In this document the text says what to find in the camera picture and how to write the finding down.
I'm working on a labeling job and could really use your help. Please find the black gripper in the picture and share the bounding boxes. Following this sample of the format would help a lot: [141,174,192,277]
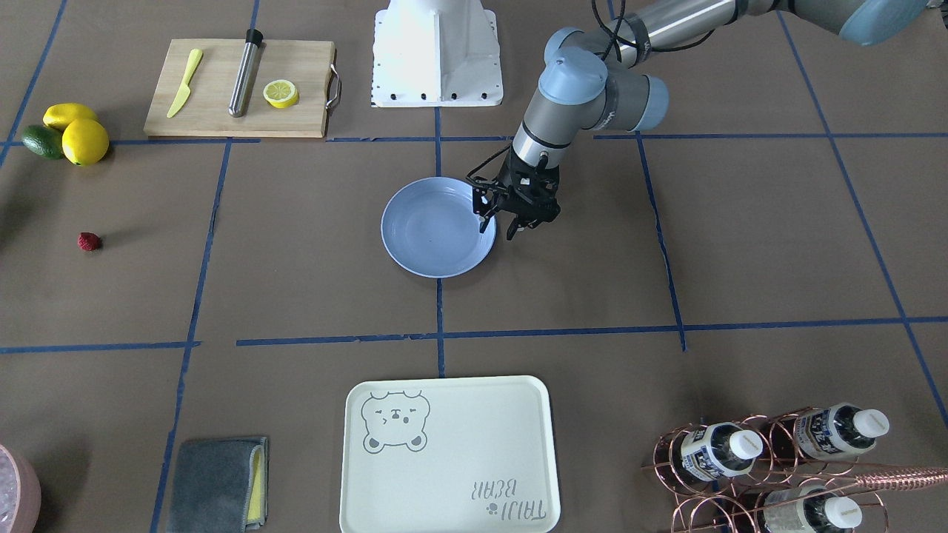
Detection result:
[468,154,560,241]

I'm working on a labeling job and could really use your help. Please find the blue plastic plate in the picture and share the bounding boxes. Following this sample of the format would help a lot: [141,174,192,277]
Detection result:
[381,176,498,278]

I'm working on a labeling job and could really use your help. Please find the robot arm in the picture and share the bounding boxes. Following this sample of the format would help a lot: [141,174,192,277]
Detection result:
[467,1,927,239]

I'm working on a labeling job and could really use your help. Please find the red strawberry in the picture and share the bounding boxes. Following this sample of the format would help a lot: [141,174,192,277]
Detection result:
[77,232,104,252]

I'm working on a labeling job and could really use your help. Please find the cream bear tray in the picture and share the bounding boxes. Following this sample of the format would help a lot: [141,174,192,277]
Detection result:
[339,375,561,532]

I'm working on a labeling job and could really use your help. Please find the half lemon slice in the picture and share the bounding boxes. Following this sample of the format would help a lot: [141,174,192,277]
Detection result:
[263,80,299,109]

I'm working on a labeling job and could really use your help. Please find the wooden cutting board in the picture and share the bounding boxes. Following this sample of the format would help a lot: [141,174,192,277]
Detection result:
[143,38,342,139]

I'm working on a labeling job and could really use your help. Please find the tea bottle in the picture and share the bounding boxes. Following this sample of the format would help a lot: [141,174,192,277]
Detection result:
[756,483,863,532]
[671,422,764,486]
[792,403,890,461]

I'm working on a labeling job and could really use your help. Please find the yellow plastic knife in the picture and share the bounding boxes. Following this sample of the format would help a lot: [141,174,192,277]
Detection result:
[166,48,204,118]

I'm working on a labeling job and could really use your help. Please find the tea bottle middle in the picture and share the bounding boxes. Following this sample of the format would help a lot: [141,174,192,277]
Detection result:
[792,403,890,461]

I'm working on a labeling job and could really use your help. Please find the tea bottle front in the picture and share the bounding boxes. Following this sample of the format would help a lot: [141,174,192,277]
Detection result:
[756,483,863,532]

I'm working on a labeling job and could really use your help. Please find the yellow lemon large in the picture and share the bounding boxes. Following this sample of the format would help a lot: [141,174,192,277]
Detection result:
[61,118,110,166]

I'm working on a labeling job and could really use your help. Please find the yellow lemon small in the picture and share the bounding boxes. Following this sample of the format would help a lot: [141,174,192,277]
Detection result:
[43,102,99,132]

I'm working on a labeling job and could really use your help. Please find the pink bowl with ice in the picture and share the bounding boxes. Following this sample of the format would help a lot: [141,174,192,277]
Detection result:
[1,445,41,532]

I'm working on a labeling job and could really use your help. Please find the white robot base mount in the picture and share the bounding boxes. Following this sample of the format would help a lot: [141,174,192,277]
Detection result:
[370,1,504,108]

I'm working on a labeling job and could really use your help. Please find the steel knife handle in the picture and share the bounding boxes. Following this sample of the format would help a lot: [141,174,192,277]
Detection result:
[227,28,264,118]

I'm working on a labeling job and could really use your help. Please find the copper wire bottle rack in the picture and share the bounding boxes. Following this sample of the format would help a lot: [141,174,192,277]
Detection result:
[641,423,946,532]

